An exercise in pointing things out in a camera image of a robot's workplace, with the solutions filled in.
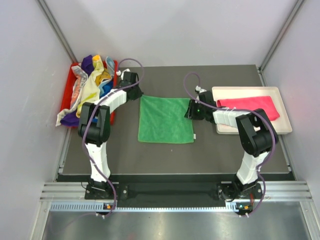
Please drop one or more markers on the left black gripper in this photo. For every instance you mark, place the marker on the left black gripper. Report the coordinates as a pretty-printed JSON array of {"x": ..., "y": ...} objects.
[{"x": 138, "y": 94}]

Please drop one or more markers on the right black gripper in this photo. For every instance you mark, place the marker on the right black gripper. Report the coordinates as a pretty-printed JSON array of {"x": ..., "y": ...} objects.
[{"x": 190, "y": 113}]

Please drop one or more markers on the green towel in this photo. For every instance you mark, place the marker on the green towel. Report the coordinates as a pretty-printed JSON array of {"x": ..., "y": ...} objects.
[{"x": 162, "y": 121}]

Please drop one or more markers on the pink towel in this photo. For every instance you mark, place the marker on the pink towel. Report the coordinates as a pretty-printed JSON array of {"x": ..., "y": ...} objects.
[{"x": 252, "y": 103}]

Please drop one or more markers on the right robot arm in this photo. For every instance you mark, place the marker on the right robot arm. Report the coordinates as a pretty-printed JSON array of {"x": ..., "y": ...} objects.
[{"x": 257, "y": 135}]

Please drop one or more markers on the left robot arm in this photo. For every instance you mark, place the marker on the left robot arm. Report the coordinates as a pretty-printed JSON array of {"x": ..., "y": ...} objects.
[{"x": 95, "y": 127}]

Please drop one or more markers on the blue towel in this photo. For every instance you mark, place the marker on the blue towel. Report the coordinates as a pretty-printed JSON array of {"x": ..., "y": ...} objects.
[{"x": 105, "y": 88}]

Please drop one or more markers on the yellow patterned towel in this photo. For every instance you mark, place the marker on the yellow patterned towel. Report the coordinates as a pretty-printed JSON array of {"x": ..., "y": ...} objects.
[{"x": 91, "y": 90}]

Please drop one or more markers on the purple towel back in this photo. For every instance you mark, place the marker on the purple towel back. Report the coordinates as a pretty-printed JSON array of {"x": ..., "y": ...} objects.
[{"x": 87, "y": 64}]

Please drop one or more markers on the purple towel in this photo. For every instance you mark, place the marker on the purple towel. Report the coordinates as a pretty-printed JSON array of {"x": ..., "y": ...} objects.
[
  {"x": 70, "y": 120},
  {"x": 87, "y": 64}
]

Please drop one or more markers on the white patterned towel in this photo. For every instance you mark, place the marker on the white patterned towel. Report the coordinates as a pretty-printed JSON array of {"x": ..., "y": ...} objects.
[{"x": 71, "y": 98}]

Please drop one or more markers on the red plastic bin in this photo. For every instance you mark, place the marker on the red plastic bin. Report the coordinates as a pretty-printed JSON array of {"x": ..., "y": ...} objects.
[{"x": 114, "y": 80}]

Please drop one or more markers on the purple towel front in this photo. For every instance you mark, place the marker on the purple towel front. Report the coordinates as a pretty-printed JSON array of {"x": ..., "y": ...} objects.
[{"x": 70, "y": 120}]

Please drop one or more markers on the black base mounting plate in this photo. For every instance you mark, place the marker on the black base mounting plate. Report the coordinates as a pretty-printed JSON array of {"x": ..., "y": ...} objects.
[{"x": 173, "y": 191}]

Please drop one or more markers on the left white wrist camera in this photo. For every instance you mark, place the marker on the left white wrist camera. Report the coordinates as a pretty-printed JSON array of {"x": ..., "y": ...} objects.
[{"x": 121, "y": 72}]

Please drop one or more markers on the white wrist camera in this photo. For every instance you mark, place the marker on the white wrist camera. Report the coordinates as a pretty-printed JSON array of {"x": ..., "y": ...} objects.
[
  {"x": 199, "y": 90},
  {"x": 121, "y": 72}
]

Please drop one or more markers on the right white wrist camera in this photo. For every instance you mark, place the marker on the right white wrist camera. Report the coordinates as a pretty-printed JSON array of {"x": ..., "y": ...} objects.
[{"x": 199, "y": 90}]

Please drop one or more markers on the aluminium frame rail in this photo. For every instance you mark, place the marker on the aluminium frame rail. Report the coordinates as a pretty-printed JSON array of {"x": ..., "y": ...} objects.
[{"x": 69, "y": 197}]

